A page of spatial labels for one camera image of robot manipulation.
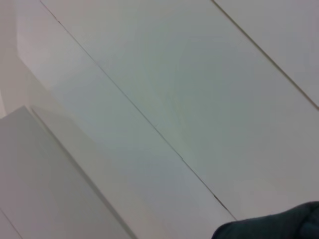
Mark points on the dark teal insulated lunch bag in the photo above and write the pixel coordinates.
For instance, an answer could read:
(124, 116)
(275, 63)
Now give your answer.
(274, 224)

